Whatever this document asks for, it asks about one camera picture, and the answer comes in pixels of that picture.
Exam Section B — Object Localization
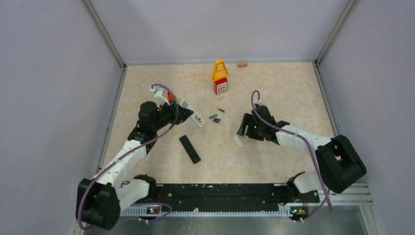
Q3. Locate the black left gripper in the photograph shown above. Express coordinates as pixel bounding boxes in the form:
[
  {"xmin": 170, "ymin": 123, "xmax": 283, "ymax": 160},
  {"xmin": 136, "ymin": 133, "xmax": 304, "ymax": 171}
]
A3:
[{"xmin": 152, "ymin": 98, "xmax": 193, "ymax": 131}]

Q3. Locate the white air conditioner remote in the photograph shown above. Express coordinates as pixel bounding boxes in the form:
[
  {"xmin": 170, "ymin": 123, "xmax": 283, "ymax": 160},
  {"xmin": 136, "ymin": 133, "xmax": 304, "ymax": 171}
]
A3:
[{"xmin": 179, "ymin": 98, "xmax": 205, "ymax": 127}]

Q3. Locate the white remote battery cover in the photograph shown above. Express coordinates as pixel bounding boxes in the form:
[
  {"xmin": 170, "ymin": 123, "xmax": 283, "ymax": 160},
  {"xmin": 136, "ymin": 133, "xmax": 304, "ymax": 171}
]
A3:
[{"xmin": 233, "ymin": 135, "xmax": 244, "ymax": 147}]

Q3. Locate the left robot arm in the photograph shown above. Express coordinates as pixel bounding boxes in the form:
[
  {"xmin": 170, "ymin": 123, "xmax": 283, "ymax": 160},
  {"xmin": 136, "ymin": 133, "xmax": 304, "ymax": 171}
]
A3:
[{"xmin": 75, "ymin": 99, "xmax": 196, "ymax": 230}]

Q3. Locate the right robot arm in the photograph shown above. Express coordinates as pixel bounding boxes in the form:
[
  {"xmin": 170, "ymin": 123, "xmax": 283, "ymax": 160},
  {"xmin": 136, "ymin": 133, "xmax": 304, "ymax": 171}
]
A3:
[{"xmin": 237, "ymin": 105, "xmax": 367, "ymax": 202}]

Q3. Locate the black TV remote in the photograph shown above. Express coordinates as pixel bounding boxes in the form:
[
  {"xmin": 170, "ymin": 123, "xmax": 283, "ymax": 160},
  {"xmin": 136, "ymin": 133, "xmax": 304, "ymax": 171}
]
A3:
[{"xmin": 179, "ymin": 135, "xmax": 201, "ymax": 164}]

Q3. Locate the orange triangular toy block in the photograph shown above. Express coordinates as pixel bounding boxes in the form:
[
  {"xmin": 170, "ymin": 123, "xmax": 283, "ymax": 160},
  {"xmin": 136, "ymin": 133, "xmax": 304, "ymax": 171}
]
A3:
[{"xmin": 167, "ymin": 92, "xmax": 176, "ymax": 101}]

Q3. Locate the red window toy block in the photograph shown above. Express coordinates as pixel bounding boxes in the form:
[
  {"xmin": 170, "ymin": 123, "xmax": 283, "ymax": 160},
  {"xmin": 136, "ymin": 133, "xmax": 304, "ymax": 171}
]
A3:
[{"xmin": 213, "ymin": 77, "xmax": 228, "ymax": 94}]

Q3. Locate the small wooden cube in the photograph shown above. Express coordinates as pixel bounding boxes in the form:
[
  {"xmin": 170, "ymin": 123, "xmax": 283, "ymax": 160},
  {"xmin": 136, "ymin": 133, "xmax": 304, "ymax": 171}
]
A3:
[{"xmin": 237, "ymin": 61, "xmax": 248, "ymax": 68}]

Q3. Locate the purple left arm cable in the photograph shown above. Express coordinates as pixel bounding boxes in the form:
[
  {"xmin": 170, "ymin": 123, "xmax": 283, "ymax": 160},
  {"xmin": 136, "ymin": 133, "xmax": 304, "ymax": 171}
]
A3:
[{"xmin": 76, "ymin": 83, "xmax": 179, "ymax": 232}]

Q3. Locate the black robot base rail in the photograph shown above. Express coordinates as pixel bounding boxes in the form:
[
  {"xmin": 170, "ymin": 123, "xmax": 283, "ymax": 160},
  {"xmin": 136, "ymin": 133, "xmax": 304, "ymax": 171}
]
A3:
[{"xmin": 134, "ymin": 175, "xmax": 320, "ymax": 219}]

